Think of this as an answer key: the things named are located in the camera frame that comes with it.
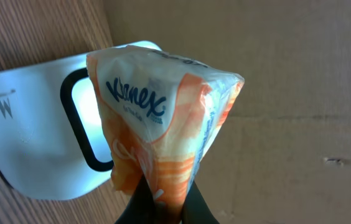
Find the white barcode scanner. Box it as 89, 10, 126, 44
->
0, 40, 162, 201

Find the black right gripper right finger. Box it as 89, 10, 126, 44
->
182, 182, 219, 224

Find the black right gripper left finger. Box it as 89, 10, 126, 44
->
115, 176, 156, 224

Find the orange tissue pack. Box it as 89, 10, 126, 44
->
86, 45, 245, 217

